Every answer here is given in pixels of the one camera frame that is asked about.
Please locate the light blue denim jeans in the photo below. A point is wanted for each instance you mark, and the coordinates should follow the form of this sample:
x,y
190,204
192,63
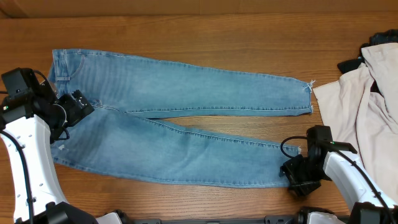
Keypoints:
x,y
130,135

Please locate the black garment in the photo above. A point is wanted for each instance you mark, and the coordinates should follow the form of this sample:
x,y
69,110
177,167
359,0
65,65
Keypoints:
x,y
375,70

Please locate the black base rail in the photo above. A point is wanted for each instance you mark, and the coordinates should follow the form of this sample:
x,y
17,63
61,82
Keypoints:
x,y
270,219

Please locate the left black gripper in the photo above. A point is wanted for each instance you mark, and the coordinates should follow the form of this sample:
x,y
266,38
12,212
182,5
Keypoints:
x,y
76,114

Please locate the pale pink garment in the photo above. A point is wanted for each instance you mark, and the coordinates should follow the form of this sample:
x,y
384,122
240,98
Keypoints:
x,y
369,123

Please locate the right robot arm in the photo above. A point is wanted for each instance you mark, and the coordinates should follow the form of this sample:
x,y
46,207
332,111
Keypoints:
x,y
338,162

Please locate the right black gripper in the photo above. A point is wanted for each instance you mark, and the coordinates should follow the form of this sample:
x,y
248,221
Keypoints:
x,y
288,172

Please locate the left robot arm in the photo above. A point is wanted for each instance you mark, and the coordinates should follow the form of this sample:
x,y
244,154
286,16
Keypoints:
x,y
32,118

